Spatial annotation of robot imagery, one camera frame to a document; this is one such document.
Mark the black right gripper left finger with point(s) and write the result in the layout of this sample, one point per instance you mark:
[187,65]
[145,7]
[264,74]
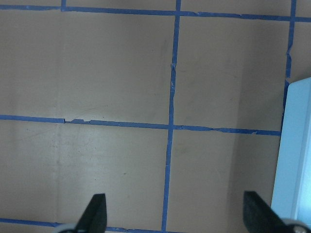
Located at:
[94,218]

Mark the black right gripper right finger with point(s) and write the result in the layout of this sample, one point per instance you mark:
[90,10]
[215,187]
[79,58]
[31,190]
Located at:
[258,217]

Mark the light blue plastic bin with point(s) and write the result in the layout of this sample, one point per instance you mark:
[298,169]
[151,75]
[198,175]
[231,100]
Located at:
[292,188]

